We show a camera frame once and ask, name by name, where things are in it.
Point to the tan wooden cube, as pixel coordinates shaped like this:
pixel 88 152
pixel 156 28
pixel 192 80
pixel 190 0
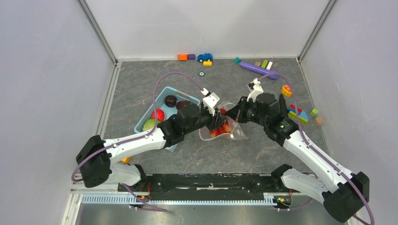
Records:
pixel 318 121

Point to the small green cube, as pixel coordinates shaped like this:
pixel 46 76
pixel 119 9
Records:
pixel 314 112

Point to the purple toy flashlight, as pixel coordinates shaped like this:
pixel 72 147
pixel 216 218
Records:
pixel 274 75

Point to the green cabbage toy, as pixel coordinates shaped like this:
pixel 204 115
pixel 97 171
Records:
pixel 150 124

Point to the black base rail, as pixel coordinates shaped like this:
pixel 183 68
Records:
pixel 209 186

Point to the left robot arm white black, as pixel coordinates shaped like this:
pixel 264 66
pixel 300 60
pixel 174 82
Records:
pixel 98 160

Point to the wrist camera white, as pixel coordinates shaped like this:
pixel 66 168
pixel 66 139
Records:
pixel 256 89
pixel 210 101

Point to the yellow butterfly duplo block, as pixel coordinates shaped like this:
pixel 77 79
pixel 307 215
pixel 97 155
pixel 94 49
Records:
pixel 286 90

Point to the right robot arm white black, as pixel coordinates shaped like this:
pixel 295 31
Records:
pixel 341 192

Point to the dark red apple toy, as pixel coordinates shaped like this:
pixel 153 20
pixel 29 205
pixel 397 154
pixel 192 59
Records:
pixel 182 104

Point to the purple block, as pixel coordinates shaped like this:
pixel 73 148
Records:
pixel 191 56

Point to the multicolour duplo stack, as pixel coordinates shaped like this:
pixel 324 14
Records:
pixel 293 113

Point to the red pomegranate toy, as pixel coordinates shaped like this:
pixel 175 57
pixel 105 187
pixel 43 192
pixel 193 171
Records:
pixel 159 114

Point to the white block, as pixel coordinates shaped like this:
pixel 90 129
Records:
pixel 269 65

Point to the teal block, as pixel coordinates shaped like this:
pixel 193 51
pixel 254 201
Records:
pixel 237 60

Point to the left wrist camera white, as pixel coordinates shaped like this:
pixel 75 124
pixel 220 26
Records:
pixel 210 101

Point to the green lego block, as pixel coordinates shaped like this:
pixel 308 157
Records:
pixel 264 64

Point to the blue toy car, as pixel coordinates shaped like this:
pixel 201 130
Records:
pixel 204 57

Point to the dark plum toy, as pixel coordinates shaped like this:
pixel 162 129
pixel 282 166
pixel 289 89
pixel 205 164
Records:
pixel 170 101

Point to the orange block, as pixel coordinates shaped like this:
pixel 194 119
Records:
pixel 182 57

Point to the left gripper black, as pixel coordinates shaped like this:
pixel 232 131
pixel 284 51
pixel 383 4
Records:
pixel 214 120

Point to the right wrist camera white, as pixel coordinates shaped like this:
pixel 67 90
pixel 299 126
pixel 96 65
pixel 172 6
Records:
pixel 256 89

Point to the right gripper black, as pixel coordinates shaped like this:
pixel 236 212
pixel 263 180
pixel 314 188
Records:
pixel 237 112

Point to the yellow wedge block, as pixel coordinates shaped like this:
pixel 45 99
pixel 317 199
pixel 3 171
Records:
pixel 126 160

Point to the clear polka dot zip bag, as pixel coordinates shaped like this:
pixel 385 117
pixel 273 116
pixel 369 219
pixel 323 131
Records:
pixel 237 133

